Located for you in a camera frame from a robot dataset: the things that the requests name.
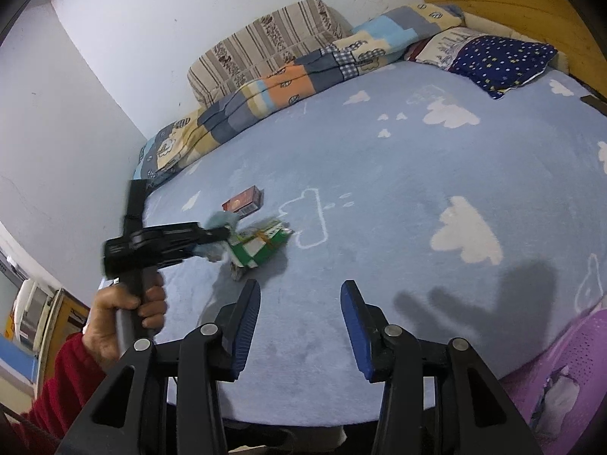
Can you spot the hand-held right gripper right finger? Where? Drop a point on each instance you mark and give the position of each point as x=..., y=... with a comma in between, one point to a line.
x=355, y=327

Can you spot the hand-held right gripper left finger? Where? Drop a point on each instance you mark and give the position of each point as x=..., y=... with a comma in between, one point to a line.
x=244, y=322

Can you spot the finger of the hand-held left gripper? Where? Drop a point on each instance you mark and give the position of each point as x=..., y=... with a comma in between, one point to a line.
x=216, y=234

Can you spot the person's left forearm red sleeve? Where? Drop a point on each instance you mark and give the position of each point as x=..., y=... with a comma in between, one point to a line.
x=57, y=388

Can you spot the person's left hand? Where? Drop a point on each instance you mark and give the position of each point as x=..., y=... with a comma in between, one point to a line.
x=106, y=308

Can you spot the green white banded box bundle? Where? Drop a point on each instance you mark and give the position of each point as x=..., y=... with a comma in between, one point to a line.
x=253, y=246

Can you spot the small grey cloth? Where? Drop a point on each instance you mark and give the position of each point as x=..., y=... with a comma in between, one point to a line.
x=237, y=272

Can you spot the red cigarette box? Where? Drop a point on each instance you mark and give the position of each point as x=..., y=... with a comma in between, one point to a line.
x=244, y=199

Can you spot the white rounded appliance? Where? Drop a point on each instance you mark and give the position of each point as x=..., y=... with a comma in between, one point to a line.
x=28, y=298

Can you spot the patchwork print quilt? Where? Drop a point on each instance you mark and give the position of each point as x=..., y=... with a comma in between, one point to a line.
x=284, y=85

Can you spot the blue cloud print bed sheet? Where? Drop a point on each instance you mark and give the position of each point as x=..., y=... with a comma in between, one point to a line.
x=427, y=175

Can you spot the blue board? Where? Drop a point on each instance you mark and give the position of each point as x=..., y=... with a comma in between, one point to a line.
x=14, y=358

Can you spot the striped floral pillow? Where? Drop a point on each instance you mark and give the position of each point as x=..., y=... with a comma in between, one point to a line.
x=265, y=42

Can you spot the navy star print pillow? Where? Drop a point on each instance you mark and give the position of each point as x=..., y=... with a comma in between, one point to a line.
x=502, y=59

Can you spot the dark flat object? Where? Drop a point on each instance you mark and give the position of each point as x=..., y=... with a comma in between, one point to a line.
x=595, y=103

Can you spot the cream cushion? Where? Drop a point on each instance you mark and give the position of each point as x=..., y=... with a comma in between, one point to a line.
x=488, y=23

